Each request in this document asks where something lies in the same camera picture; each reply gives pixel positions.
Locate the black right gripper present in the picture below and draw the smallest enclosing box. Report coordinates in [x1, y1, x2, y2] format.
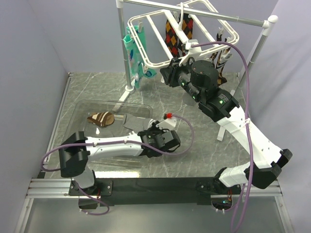
[160, 55, 202, 102]

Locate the white clip sock hanger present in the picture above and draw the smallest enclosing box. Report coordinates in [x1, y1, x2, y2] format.
[127, 0, 240, 69]

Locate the brown argyle sock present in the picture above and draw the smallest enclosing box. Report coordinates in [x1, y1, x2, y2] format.
[87, 112, 115, 128]
[208, 48, 232, 86]

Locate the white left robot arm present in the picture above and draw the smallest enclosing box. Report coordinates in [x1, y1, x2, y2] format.
[59, 117, 181, 195]

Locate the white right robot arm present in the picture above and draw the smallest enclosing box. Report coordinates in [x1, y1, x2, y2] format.
[160, 58, 293, 194]

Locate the red yellow argyle sock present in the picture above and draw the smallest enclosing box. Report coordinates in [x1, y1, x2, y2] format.
[165, 20, 180, 58]

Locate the clear plastic bin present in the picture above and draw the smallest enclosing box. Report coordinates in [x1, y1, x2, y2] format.
[63, 100, 152, 171]

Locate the brown argyle hanging sock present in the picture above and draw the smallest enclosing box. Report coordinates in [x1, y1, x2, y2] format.
[208, 48, 232, 86]

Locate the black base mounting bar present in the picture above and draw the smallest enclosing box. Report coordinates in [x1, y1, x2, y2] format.
[83, 177, 233, 206]

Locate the silver white drying rack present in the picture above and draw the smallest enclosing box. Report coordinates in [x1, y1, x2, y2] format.
[116, 0, 279, 141]

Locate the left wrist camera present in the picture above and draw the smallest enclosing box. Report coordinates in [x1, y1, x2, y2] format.
[156, 113, 177, 130]

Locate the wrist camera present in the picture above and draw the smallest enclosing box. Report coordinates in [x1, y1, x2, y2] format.
[182, 39, 202, 59]
[156, 113, 177, 130]

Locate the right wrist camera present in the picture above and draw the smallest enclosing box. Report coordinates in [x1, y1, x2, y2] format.
[182, 39, 202, 59]

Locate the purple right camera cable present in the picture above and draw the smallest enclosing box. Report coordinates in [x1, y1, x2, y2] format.
[191, 41, 251, 233]

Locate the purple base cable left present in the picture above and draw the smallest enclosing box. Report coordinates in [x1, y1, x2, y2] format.
[72, 186, 110, 216]

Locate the aluminium frame rail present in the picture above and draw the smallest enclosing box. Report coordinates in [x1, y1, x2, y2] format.
[14, 72, 98, 231]

